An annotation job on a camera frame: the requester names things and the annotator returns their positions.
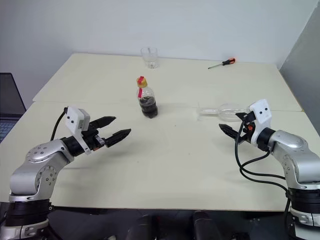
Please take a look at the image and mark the dark laptop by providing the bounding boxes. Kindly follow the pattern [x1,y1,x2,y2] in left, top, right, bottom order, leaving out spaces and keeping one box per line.
[0,72,27,145]

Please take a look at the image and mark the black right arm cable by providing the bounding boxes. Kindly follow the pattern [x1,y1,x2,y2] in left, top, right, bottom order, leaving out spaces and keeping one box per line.
[239,148,293,226]
[233,117,287,180]

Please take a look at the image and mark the clear glass tumbler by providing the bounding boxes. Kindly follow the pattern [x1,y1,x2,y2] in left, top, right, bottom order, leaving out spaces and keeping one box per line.
[140,46,160,70]

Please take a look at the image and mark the red tape strip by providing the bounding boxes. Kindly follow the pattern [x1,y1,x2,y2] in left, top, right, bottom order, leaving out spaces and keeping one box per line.
[137,75,147,99]

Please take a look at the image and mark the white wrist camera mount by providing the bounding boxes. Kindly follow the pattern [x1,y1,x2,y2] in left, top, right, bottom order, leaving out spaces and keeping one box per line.
[248,99,273,148]
[65,106,92,154]

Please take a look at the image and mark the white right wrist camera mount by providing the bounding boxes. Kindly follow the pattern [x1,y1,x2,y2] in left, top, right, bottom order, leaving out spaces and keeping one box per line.
[248,99,273,148]

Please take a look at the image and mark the small cola bottle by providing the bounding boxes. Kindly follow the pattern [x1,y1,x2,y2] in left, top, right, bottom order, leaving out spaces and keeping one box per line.
[136,84,160,118]

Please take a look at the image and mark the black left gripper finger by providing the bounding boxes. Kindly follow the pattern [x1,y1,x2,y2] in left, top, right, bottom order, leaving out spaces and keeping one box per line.
[89,115,117,130]
[104,128,132,148]

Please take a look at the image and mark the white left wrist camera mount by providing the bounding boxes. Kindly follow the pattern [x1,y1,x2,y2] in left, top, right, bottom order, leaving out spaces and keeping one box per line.
[65,106,92,154]

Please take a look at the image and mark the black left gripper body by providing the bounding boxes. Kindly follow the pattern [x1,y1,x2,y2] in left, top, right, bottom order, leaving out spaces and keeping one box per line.
[81,123,109,152]

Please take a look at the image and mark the grey partition panel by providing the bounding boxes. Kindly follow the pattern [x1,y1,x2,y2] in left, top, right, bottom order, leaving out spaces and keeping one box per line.
[277,7,320,141]

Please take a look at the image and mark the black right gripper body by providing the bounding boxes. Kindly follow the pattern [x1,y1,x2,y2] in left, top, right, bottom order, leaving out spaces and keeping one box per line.
[235,112,256,146]

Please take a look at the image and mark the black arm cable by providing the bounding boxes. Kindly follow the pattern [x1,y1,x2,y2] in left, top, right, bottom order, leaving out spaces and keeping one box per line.
[233,117,287,180]
[50,106,70,141]
[239,148,293,226]

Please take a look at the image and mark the orange black screwdriver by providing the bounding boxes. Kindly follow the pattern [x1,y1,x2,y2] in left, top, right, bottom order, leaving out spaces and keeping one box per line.
[207,57,237,70]

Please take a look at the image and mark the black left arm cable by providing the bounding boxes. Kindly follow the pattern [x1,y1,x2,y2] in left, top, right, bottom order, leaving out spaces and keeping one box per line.
[50,106,70,141]

